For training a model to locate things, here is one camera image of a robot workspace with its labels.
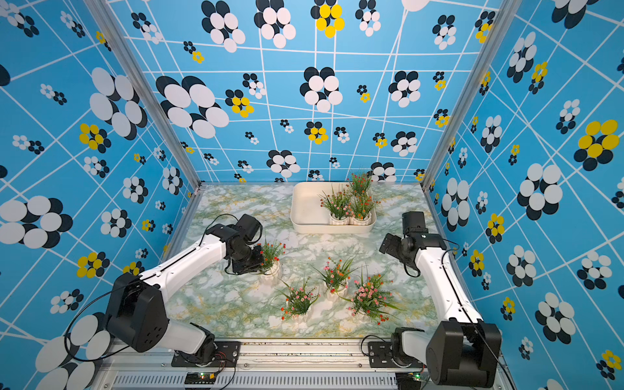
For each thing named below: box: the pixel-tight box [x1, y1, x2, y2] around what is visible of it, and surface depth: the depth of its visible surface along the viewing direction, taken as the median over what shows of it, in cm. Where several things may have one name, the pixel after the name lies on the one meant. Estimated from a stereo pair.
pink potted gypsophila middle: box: [310, 255, 358, 300], surface depth 79 cm
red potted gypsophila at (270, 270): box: [256, 238, 287, 286], surface depth 84 cm
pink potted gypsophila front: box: [274, 276, 321, 321], surface depth 75 cm
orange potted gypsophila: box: [351, 192, 382, 226], surface depth 98 cm
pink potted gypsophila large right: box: [337, 265, 405, 325], surface depth 72 cm
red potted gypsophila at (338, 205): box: [317, 184, 353, 226], surface depth 100 cm
